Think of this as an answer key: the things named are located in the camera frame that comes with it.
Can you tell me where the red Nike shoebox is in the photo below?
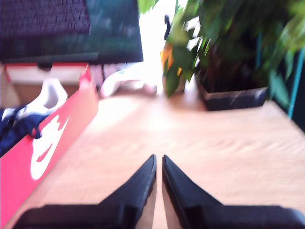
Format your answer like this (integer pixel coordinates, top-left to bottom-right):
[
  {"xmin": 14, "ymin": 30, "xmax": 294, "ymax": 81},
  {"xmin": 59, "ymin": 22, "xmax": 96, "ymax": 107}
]
[{"xmin": 0, "ymin": 62, "xmax": 100, "ymax": 227}]

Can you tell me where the blue suede white-striped shoe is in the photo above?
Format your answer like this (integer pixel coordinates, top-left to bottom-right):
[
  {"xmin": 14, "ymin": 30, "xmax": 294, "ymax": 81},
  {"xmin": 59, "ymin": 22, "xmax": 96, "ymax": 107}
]
[{"xmin": 0, "ymin": 78, "xmax": 69, "ymax": 156}]

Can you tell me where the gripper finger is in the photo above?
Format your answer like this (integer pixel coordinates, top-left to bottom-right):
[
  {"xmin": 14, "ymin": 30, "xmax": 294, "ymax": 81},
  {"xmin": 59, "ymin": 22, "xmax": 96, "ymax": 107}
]
[
  {"xmin": 99, "ymin": 154, "xmax": 157, "ymax": 229},
  {"xmin": 162, "ymin": 155, "xmax": 224, "ymax": 229}
]

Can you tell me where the black square planter tray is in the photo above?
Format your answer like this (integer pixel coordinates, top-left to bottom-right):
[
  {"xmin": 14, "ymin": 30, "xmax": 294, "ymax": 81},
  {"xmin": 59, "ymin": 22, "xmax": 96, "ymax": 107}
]
[{"xmin": 197, "ymin": 81, "xmax": 269, "ymax": 112}]

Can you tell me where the wide black computer monitor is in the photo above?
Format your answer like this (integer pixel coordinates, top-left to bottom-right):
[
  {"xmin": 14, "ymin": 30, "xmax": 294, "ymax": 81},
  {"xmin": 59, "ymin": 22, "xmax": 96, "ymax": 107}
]
[{"xmin": 0, "ymin": 0, "xmax": 144, "ymax": 65}]

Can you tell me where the amber glass pump bottle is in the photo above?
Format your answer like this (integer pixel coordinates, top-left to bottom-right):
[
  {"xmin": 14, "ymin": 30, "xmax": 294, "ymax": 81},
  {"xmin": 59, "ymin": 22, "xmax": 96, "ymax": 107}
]
[{"xmin": 160, "ymin": 14, "xmax": 184, "ymax": 77}]

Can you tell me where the green leafy potted plant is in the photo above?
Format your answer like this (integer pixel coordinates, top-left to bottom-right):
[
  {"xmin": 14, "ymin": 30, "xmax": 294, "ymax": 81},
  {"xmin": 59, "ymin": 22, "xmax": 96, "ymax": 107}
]
[{"xmin": 137, "ymin": 0, "xmax": 305, "ymax": 110}]

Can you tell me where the teal metal frame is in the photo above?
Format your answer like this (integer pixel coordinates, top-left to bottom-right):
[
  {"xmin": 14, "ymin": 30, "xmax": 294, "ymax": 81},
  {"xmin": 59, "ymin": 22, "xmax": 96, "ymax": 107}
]
[{"xmin": 287, "ymin": 47, "xmax": 305, "ymax": 119}]

